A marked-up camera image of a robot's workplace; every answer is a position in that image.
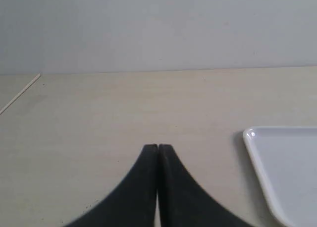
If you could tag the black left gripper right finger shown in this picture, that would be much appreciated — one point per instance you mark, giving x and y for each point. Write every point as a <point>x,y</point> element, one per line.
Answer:
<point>182,202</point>

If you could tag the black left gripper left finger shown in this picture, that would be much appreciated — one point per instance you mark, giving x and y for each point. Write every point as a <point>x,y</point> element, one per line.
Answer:
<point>133,202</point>

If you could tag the white plastic tray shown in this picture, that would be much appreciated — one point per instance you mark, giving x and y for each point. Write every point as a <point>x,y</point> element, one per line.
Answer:
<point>285,162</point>

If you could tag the thin wooden stick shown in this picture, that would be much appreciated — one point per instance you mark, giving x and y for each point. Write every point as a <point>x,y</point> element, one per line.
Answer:
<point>13,86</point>

